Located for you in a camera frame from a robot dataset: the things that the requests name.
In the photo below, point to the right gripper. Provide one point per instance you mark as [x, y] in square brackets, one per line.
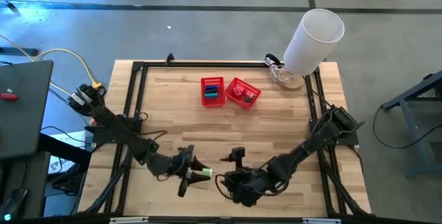
[250, 186]

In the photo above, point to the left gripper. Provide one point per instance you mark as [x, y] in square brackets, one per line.
[181, 167]

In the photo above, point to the red plastic mesh basket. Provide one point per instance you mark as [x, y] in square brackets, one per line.
[213, 102]
[247, 86]

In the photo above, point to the light blue digital clock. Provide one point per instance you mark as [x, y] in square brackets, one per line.
[211, 95]

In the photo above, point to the red digital clock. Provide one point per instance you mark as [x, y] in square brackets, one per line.
[237, 91]

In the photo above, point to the dark blue digital clock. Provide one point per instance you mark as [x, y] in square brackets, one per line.
[211, 88]

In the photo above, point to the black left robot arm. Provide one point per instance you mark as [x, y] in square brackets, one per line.
[114, 127]

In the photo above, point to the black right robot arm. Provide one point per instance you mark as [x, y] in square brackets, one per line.
[300, 151]

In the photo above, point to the white printed paper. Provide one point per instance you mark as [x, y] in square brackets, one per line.
[74, 137]

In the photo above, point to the white shade table lamp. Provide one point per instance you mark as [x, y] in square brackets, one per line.
[310, 44]

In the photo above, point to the dark grey desk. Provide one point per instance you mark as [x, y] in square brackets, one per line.
[24, 120]

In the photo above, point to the black computer mouse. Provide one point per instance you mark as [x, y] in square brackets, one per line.
[17, 198]

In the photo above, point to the black floor bar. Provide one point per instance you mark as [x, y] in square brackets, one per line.
[20, 52]

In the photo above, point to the white metal bracket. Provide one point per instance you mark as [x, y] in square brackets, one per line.
[127, 220]
[321, 221]

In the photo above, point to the black metal table frame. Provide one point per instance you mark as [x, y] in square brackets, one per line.
[207, 64]

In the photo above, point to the black frame clamp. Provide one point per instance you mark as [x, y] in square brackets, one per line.
[169, 58]

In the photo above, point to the blue-grey table frame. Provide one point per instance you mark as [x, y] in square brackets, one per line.
[414, 141]

